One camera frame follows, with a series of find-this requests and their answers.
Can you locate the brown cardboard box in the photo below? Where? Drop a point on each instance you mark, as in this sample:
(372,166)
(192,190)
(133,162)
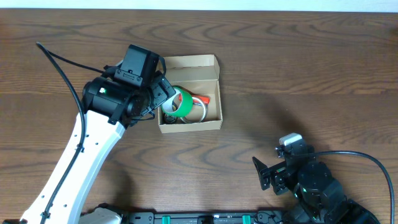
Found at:
(198,75)

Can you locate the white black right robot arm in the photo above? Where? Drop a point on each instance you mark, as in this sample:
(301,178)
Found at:
(320,196)

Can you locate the red stapler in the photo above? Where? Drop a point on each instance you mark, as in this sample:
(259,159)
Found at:
(199,100)

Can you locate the green tape roll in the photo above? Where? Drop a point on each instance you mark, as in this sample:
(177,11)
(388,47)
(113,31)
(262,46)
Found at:
(185,106)

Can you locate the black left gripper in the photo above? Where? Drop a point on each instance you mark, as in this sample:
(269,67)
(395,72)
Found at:
(162,91)

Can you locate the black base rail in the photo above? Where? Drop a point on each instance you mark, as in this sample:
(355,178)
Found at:
(261,217)

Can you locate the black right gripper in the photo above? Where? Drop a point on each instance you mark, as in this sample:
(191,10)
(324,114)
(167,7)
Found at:
(274,175)

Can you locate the yellow black correction tape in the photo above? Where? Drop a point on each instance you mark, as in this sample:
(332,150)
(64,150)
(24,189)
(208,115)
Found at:
(169,119)

